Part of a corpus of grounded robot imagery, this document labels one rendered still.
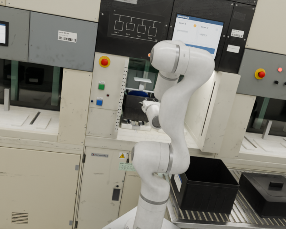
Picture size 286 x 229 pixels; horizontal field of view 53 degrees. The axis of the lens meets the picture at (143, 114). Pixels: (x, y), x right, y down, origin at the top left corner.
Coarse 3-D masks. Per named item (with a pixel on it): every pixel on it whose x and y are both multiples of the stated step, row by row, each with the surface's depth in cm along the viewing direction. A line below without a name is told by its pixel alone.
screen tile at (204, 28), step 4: (200, 28) 166; (204, 28) 167; (208, 28) 167; (212, 28) 167; (204, 32) 167; (208, 32) 168; (212, 32) 168; (216, 32) 168; (200, 36) 168; (212, 36) 169; (216, 36) 169; (200, 40) 169; (204, 40) 169; (208, 40) 169; (212, 40) 170; (216, 40) 170; (204, 44) 170; (208, 44) 170; (212, 44) 170; (216, 44) 171
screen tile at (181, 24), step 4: (180, 20) 164; (180, 24) 164; (184, 24) 165; (188, 24) 165; (192, 24) 165; (180, 28) 165; (184, 28) 165; (188, 28) 166; (192, 28) 166; (196, 28) 166; (176, 32) 166; (192, 32) 167; (196, 32) 167; (176, 36) 167; (180, 36) 167; (184, 36) 167; (188, 36) 167; (192, 36) 168; (184, 40) 168; (188, 40) 168; (192, 40) 168
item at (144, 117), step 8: (136, 80) 199; (144, 80) 202; (128, 88) 204; (128, 96) 197; (136, 96) 197; (152, 96) 214; (128, 104) 198; (136, 104) 199; (128, 112) 200; (136, 112) 201; (128, 120) 208; (144, 120) 204
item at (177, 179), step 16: (192, 160) 166; (208, 160) 167; (176, 176) 158; (192, 176) 170; (208, 176) 171; (224, 176) 160; (176, 192) 154; (192, 192) 141; (208, 192) 142; (224, 192) 143; (192, 208) 144; (208, 208) 145; (224, 208) 146
